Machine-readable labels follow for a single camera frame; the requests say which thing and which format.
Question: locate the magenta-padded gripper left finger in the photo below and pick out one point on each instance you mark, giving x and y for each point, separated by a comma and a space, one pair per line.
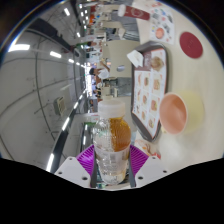
75, 170

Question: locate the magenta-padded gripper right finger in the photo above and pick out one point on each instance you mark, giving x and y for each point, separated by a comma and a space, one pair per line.
148, 170

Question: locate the clear plastic tea bottle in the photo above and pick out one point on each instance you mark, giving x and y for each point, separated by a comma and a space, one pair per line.
111, 146

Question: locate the ceiling air conditioner unit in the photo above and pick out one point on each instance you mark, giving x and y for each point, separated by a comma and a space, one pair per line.
60, 106

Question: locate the yellow mug with pink inside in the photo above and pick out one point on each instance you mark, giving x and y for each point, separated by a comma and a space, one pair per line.
195, 113

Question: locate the printed paper tray liner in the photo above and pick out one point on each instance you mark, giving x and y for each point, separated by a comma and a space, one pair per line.
148, 90

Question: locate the person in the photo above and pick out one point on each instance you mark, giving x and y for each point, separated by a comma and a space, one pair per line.
100, 74

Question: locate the crumpled white napkin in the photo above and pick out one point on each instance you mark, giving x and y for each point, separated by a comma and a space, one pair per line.
135, 58

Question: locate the dark brown food tray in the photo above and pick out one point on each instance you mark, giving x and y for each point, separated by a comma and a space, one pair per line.
149, 46

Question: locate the group of beige chairs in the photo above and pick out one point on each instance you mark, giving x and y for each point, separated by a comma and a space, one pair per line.
116, 50

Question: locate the flat round red coaster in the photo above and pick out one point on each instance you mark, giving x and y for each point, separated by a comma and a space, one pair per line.
191, 45

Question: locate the group of ceiling lights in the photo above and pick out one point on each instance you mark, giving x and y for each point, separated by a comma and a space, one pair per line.
19, 47

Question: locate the colourful printed flyer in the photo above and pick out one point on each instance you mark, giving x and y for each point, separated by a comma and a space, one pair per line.
163, 25

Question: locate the red paper cup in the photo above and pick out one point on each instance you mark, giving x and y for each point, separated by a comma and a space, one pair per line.
136, 12

